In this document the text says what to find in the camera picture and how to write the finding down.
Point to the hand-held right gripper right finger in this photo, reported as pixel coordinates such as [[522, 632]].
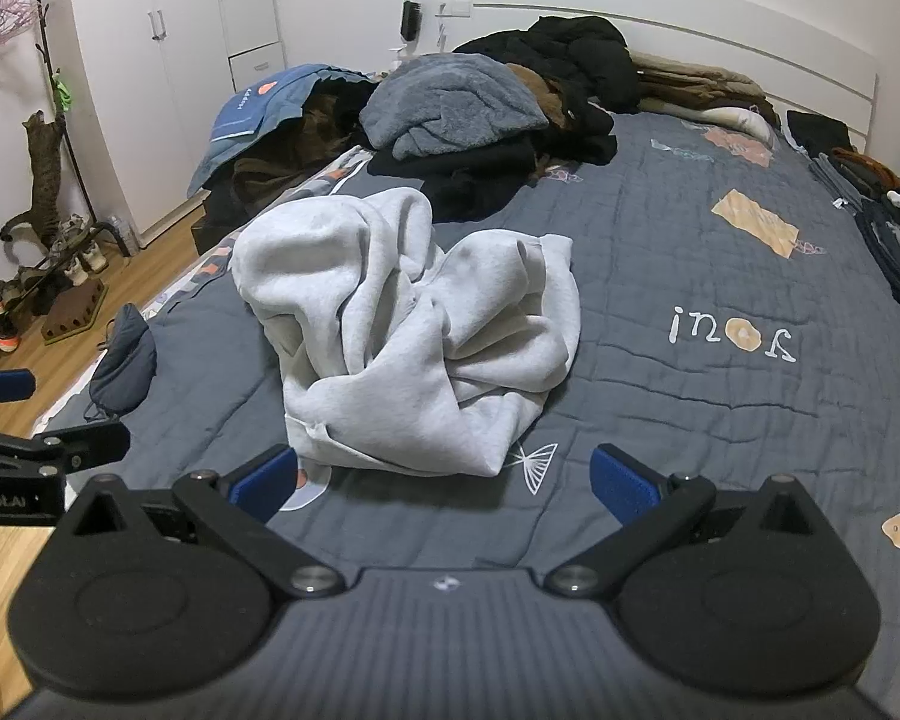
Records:
[[622, 484]]

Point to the light grey hoodie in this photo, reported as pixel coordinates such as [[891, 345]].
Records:
[[390, 330]]

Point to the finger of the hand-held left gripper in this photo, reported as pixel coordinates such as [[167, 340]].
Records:
[[0, 388], [94, 441]]

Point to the black clothes rack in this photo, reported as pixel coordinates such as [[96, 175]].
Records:
[[71, 157]]

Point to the white headboard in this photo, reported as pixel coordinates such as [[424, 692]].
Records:
[[682, 22]]

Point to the stack of folded clothes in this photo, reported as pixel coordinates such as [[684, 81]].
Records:
[[892, 232]]

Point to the dark brown fleece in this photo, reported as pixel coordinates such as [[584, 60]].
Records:
[[292, 146]]

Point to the pile of dark clothes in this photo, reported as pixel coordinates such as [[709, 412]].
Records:
[[577, 52]]

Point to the white pillow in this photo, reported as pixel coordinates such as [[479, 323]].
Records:
[[735, 120]]

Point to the grey printed quilt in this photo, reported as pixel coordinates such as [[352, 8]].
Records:
[[645, 315]]

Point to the small black folded garment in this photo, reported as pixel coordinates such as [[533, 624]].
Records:
[[814, 131]]

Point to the white wall switch panel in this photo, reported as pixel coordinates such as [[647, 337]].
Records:
[[454, 9]]

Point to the tabby cat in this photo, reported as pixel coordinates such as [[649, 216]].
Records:
[[43, 187]]

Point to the black hair brush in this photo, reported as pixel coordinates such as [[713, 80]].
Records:
[[411, 21]]

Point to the brown hexagonal scratching board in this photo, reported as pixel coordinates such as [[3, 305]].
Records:
[[71, 313]]

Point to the white wardrobe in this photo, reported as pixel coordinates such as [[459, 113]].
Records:
[[187, 52]]

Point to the black garment pile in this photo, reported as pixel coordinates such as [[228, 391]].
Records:
[[457, 176]]

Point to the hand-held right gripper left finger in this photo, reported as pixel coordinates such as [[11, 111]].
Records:
[[266, 480]]

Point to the grey fleece garment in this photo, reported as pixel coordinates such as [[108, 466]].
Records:
[[450, 101]]

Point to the brown garment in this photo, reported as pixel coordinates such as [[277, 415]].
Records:
[[536, 86]]

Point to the dark grey pouch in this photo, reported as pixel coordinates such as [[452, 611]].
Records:
[[124, 364]]

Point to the white shoes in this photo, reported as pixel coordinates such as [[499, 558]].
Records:
[[90, 259]]

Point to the green toy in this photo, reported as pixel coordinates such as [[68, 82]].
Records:
[[63, 92]]

